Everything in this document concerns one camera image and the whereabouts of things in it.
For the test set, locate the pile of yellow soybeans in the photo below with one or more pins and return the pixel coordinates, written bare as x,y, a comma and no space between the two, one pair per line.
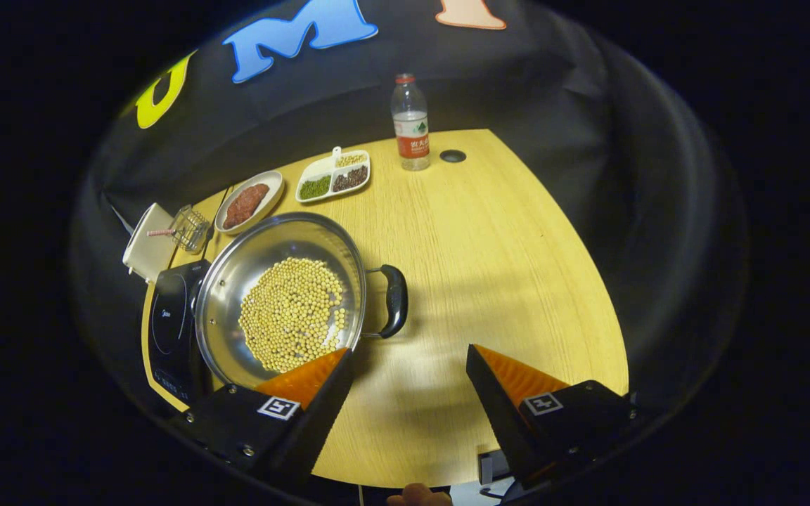
292,309

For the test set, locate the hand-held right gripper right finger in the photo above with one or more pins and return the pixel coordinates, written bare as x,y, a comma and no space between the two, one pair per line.
500,414

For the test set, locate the heap of dark beans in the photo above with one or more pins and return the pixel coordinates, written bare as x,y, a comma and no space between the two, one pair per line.
350,178

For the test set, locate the white toaster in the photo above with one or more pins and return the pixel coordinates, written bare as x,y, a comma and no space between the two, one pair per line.
145,253

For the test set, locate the white divided dish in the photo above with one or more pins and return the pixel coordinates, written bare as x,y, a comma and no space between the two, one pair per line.
317,167

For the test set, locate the small heap of yellow beans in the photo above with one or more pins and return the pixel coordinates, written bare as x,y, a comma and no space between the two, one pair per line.
351,159

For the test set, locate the black induction cooktop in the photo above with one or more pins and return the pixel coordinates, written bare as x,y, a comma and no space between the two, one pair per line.
169,316

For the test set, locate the grey box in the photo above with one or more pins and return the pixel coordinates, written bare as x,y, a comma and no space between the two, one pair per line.
493,467

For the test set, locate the heap of green beans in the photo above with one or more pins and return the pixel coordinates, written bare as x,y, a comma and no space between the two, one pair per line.
315,187

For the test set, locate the brown meat piece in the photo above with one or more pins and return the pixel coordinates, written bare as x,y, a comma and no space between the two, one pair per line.
235,214
255,195

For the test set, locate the clear water bottle red label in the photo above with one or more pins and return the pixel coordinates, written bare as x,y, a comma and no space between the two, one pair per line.
410,133

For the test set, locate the round white plate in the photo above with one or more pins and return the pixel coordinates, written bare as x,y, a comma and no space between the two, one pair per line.
271,186

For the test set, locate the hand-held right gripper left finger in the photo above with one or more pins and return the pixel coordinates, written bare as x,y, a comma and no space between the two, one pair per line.
324,414

